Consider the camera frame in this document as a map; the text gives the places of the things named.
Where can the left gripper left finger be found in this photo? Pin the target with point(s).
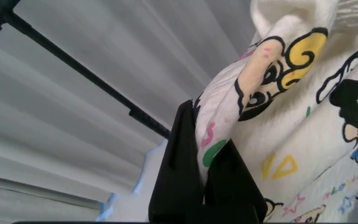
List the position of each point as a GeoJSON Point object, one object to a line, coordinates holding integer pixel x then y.
{"type": "Point", "coordinates": [179, 180]}

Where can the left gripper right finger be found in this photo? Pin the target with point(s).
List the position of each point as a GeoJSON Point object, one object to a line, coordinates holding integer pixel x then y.
{"type": "Point", "coordinates": [232, 189]}

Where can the cream printed garment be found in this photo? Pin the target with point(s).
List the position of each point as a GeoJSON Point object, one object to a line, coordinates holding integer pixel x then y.
{"type": "Point", "coordinates": [291, 124]}

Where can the black clothes rack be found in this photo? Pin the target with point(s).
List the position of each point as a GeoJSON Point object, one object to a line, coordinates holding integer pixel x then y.
{"type": "Point", "coordinates": [73, 63]}

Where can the white curtain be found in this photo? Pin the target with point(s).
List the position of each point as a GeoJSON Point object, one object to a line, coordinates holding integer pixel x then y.
{"type": "Point", "coordinates": [73, 140]}

